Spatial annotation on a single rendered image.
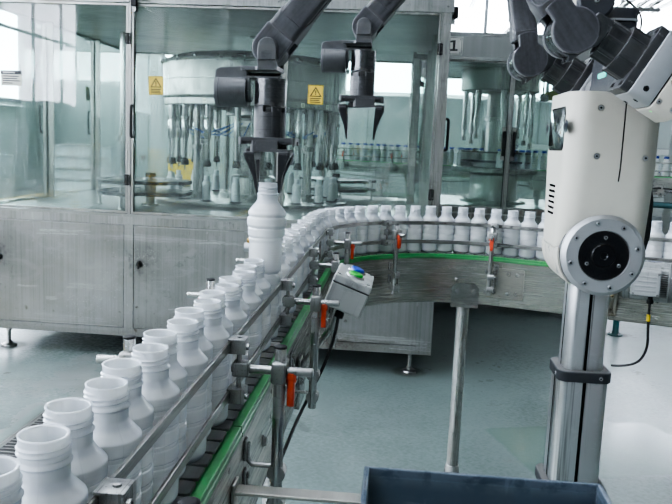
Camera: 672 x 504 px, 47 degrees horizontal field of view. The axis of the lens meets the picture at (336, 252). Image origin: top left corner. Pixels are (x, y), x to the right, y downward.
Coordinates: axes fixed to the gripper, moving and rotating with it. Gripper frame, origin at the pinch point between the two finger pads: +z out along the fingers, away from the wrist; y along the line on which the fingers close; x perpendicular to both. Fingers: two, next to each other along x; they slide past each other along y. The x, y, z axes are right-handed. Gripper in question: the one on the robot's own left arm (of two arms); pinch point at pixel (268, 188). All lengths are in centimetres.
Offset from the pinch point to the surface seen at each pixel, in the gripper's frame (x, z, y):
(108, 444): -79, 17, 0
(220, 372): -42.8, 21.7, 1.5
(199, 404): -54, 22, 2
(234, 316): -31.2, 16.8, 0.8
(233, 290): -30.4, 13.2, 0.4
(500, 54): 499, -82, 99
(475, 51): 499, -84, 80
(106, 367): -72, 13, -2
